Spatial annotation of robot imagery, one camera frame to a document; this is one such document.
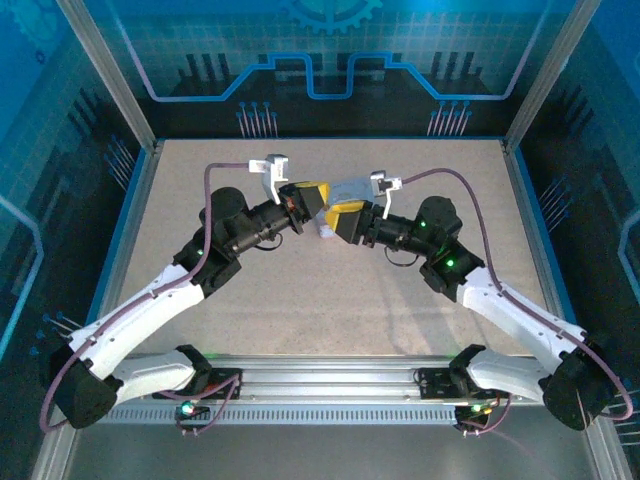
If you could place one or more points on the pastel cartoon tin box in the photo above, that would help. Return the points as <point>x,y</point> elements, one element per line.
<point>350,189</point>

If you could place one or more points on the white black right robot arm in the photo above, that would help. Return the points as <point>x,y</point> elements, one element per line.
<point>520,310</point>

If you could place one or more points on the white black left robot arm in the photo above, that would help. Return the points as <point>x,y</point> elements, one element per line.
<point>130,315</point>

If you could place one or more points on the small circuit board with LED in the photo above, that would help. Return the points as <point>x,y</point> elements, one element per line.
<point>187,410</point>
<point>477,410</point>

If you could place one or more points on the aluminium table side rail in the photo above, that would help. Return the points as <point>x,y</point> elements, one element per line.
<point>536,240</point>
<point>129,240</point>

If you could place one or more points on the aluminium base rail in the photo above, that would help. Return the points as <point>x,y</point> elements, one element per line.
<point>325,380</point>

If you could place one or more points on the aluminium frame post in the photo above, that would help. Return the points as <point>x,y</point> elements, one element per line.
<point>107,75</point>
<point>550,75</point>

